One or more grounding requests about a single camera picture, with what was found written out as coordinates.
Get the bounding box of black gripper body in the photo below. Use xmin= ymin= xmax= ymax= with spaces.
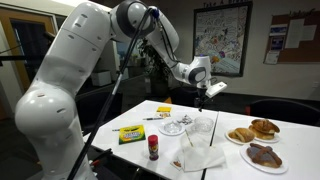
xmin=194 ymin=87 xmax=209 ymax=107

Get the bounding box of clear glass bowl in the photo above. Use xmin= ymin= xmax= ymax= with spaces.
xmin=192 ymin=115 xmax=215 ymax=134

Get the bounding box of clear glass lid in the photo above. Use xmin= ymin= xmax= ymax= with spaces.
xmin=163 ymin=121 xmax=184 ymax=134

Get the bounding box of black office chair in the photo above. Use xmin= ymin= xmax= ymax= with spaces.
xmin=249 ymin=98 xmax=320 ymax=128
xmin=74 ymin=91 xmax=124 ymax=134
xmin=169 ymin=86 xmax=201 ymax=108

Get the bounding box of thin yellow striped pencil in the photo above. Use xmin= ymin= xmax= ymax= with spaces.
xmin=184 ymin=129 xmax=194 ymax=148

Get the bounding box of yellow sticky note pad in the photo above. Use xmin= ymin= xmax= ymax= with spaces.
xmin=155 ymin=106 xmax=173 ymax=115

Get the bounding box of beige paper card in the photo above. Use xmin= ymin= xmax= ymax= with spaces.
xmin=154 ymin=112 xmax=172 ymax=120

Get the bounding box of white plate with rolls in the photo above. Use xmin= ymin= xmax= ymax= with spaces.
xmin=224 ymin=128 xmax=256 ymax=146

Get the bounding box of white paper napkin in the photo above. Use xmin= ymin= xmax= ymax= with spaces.
xmin=178 ymin=133 xmax=227 ymax=173

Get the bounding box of large golden bread roll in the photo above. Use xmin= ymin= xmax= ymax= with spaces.
xmin=234 ymin=127 xmax=256 ymax=144

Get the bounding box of green potted plant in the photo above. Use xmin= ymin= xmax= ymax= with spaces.
xmin=138 ymin=38 xmax=174 ymax=98

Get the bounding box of small white picture card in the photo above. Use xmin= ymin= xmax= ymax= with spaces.
xmin=169 ymin=159 xmax=184 ymax=171

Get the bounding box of red-lidded sprinkle jar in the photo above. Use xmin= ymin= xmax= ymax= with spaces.
xmin=147 ymin=134 xmax=160 ymax=162

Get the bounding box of framed colouring poster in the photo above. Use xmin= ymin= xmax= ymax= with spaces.
xmin=192 ymin=0 xmax=254 ymax=78

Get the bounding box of braided golden bread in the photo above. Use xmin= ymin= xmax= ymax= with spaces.
xmin=248 ymin=118 xmax=281 ymax=141

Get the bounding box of yellow green Crayola marker box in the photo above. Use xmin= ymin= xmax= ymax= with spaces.
xmin=118 ymin=124 xmax=147 ymax=145

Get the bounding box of white plate with braided bread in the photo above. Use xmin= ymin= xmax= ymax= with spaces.
xmin=251 ymin=133 xmax=282 ymax=144

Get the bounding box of white plate with brown pastry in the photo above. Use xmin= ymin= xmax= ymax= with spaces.
xmin=239 ymin=143 xmax=290 ymax=175

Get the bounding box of brown chocolate pastry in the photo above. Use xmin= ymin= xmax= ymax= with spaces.
xmin=246 ymin=142 xmax=283 ymax=169

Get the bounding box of small white notice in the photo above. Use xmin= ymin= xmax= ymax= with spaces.
xmin=264 ymin=50 xmax=280 ymax=65

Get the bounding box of blue white flyer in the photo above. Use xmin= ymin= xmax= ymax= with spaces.
xmin=269 ymin=23 xmax=288 ymax=52

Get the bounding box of white storage box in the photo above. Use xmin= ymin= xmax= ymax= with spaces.
xmin=90 ymin=69 xmax=113 ymax=88

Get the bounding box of cork bulletin board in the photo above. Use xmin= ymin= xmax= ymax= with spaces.
xmin=263 ymin=9 xmax=320 ymax=65

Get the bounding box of large white paper sheet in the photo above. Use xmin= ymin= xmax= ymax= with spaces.
xmin=285 ymin=18 xmax=306 ymax=50

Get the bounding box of small white paper sheet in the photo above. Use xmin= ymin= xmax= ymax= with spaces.
xmin=302 ymin=24 xmax=318 ymax=42

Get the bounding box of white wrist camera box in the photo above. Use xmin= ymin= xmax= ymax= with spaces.
xmin=205 ymin=81 xmax=228 ymax=99

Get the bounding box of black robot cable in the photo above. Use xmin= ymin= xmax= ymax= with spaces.
xmin=66 ymin=6 xmax=178 ymax=180

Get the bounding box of orange-handled black clamp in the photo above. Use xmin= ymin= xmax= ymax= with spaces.
xmin=88 ymin=148 xmax=114 ymax=168

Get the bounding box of wooden door frame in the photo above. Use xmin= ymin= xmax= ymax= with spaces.
xmin=0 ymin=7 xmax=58 ymax=121

